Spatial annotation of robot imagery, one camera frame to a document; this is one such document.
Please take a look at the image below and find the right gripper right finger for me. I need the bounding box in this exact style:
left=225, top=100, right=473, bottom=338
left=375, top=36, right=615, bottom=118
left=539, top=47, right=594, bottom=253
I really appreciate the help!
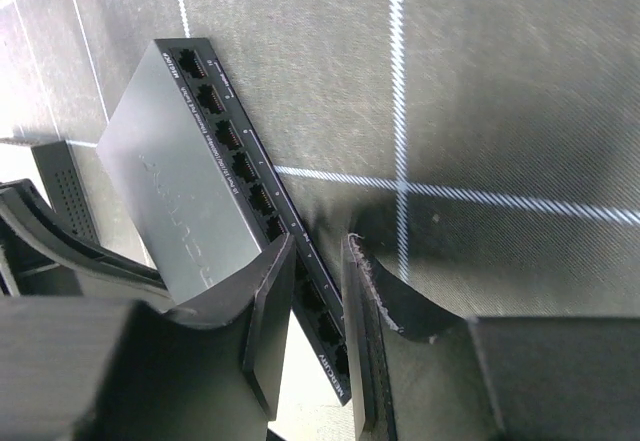
left=342, top=234, right=639, bottom=440

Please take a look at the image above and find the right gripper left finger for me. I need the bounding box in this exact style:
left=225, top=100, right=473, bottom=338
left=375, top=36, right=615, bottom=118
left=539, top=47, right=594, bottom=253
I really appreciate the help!
left=1, top=179, right=296, bottom=440

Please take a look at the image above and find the black network switch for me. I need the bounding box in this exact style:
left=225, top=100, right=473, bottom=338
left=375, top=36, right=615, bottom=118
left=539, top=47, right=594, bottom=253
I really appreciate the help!
left=97, top=38, right=351, bottom=402
left=30, top=141, right=99, bottom=242

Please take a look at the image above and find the black grid mat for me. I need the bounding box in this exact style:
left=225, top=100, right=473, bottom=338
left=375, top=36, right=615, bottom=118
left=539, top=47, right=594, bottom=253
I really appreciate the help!
left=1, top=0, right=639, bottom=316

